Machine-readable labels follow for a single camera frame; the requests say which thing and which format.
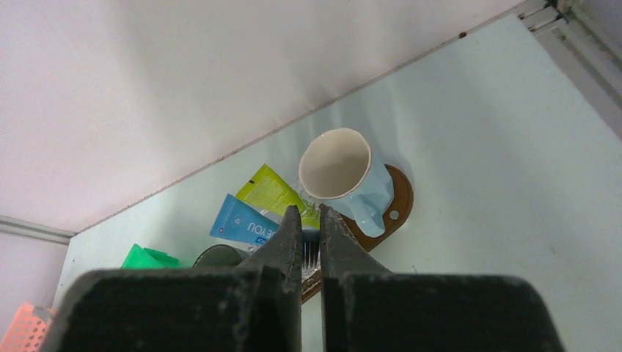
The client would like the light blue mug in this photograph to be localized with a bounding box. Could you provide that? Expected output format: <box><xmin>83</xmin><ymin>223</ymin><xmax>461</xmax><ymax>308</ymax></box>
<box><xmin>298</xmin><ymin>128</ymin><xmax>395</xmax><ymax>238</ymax></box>

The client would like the green bin at back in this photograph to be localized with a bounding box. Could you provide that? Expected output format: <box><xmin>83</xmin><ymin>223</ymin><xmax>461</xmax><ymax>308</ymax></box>
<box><xmin>121</xmin><ymin>243</ymin><xmax>180</xmax><ymax>269</ymax></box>

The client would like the black mug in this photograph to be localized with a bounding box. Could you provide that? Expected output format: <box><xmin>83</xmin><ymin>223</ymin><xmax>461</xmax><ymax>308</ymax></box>
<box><xmin>193</xmin><ymin>244</ymin><xmax>251</xmax><ymax>268</ymax></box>

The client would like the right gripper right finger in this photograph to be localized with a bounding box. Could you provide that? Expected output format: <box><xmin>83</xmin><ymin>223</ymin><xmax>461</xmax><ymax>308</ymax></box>
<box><xmin>319</xmin><ymin>206</ymin><xmax>564</xmax><ymax>351</ymax></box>

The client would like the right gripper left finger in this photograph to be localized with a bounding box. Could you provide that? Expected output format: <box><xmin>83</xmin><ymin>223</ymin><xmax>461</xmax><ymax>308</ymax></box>
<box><xmin>41</xmin><ymin>206</ymin><xmax>302</xmax><ymax>351</ymax></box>

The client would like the clear acrylic holder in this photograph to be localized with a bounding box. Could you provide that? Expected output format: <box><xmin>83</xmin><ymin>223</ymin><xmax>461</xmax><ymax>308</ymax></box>
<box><xmin>243</xmin><ymin>180</ymin><xmax>320</xmax><ymax>282</ymax></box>

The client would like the pink perforated basket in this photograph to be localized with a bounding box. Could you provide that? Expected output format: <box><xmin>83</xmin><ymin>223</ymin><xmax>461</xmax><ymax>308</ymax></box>
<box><xmin>1</xmin><ymin>302</ymin><xmax>55</xmax><ymax>352</ymax></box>

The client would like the brown wooden oval tray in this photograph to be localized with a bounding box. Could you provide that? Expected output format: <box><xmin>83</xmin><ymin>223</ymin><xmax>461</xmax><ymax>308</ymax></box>
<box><xmin>301</xmin><ymin>164</ymin><xmax>415</xmax><ymax>304</ymax></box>

